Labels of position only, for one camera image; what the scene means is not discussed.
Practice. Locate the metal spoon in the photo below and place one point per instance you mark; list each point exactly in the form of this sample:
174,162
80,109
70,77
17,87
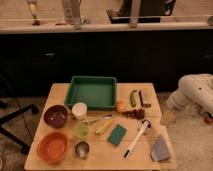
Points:
97,119

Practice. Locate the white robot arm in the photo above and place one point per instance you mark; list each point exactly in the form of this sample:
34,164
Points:
196,88

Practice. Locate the white cup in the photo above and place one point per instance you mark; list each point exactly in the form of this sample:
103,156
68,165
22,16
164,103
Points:
79,110

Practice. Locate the dark purple bowl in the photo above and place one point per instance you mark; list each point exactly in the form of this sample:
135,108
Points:
56,116

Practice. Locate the dark grapes toy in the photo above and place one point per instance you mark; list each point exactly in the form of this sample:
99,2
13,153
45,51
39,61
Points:
135,114

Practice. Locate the green plastic tray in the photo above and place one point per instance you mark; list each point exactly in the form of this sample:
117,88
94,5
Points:
98,93

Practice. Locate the small metal cup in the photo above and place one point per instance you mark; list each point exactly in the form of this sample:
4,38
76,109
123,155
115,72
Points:
82,150

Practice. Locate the black chair base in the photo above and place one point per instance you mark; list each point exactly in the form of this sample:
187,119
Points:
24,147

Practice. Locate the green translucent cup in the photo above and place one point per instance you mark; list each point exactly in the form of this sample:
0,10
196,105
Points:
81,131

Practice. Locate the orange red bowl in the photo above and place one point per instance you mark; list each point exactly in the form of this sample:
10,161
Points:
53,147

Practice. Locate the yellow corn toy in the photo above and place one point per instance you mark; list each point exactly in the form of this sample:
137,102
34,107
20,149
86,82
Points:
103,128

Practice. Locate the green sponge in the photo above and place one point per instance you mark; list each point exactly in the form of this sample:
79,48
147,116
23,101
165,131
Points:
116,135

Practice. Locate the white dish brush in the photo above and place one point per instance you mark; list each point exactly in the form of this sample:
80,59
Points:
145,125

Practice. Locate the grey folded cloth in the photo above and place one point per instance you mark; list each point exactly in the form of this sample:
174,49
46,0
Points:
160,150

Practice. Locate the orange fruit toy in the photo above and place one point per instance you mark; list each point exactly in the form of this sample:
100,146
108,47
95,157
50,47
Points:
120,107

